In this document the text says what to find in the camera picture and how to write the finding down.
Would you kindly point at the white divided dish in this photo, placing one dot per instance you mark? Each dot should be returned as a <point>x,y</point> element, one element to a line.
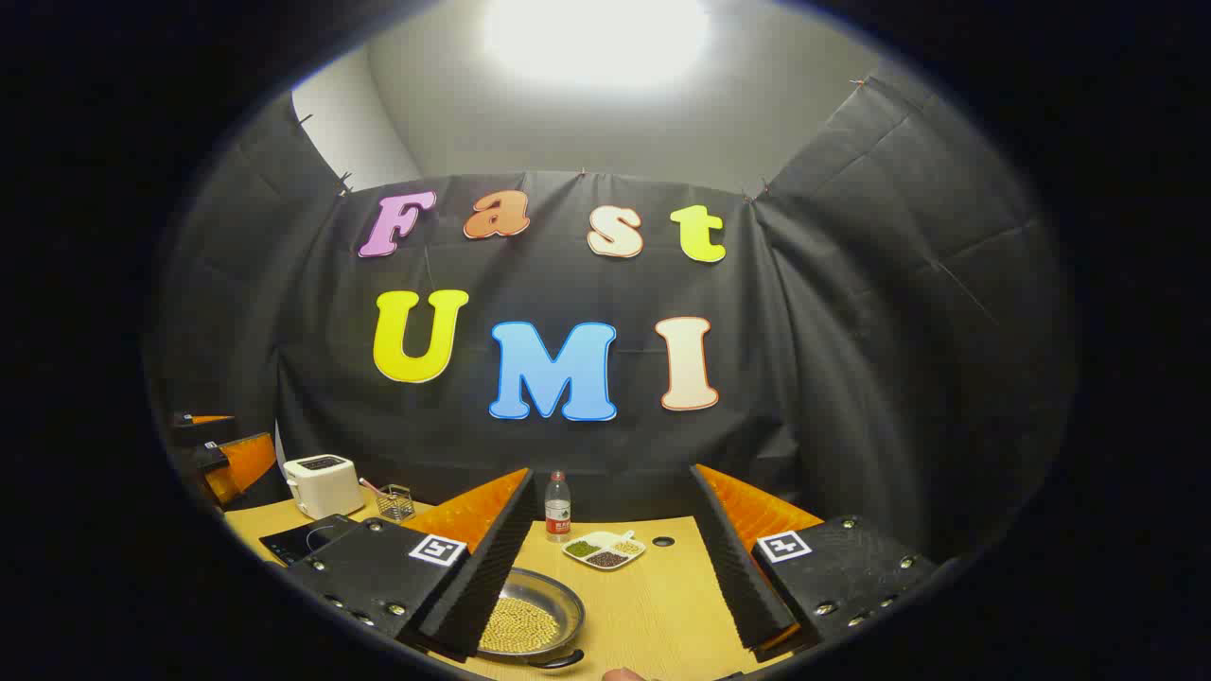
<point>605,537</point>

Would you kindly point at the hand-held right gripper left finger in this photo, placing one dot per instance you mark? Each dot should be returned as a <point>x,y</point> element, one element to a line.
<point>492,567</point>

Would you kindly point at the black backdrop cloth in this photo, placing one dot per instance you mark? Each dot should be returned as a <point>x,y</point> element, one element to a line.
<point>833,331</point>

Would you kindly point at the stainless steel pot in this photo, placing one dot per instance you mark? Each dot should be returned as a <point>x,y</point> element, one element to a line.
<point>560,594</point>

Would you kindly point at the clear plastic water bottle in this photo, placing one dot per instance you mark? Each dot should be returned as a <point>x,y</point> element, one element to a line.
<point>558,511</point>

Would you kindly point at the green mung beans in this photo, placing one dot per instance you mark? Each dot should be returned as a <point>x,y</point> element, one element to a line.
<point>581,548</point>

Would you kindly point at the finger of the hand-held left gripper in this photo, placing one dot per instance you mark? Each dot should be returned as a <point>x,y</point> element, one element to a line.
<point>203,431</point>
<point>212,457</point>

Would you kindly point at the small soybean portion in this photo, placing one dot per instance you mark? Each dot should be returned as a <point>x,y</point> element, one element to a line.
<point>628,547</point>

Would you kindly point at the pile of soybeans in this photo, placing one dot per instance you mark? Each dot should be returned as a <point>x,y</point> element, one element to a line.
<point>520,626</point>

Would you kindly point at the white toaster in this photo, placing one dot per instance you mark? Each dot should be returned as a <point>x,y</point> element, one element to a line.
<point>324,487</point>

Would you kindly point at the pink striped straw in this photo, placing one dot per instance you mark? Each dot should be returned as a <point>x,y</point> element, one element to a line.
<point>371,487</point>

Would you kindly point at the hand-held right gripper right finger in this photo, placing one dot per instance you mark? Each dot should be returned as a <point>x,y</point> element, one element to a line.
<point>733,567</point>

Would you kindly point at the dark red beans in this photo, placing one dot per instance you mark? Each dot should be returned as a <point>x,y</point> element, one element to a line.
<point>606,560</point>

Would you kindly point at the black induction cooktop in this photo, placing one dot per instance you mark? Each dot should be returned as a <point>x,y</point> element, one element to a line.
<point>293,544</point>

